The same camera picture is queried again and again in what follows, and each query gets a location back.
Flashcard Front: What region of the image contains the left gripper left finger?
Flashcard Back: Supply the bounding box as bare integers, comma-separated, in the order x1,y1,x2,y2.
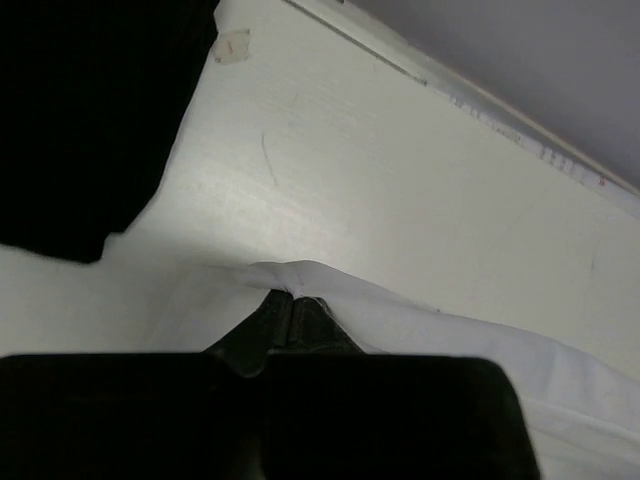
204,290,293,378

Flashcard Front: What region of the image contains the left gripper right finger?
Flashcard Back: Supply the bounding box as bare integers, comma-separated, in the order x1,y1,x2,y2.
273,297,363,354

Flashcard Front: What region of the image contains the white t shirt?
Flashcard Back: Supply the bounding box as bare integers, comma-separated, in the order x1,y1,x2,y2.
1,261,639,479

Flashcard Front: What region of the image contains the clear tape piece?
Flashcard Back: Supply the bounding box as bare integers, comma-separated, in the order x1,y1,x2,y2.
212,29,251,64

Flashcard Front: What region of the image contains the folded black t shirt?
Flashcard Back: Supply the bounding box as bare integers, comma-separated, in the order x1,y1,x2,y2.
1,0,218,264

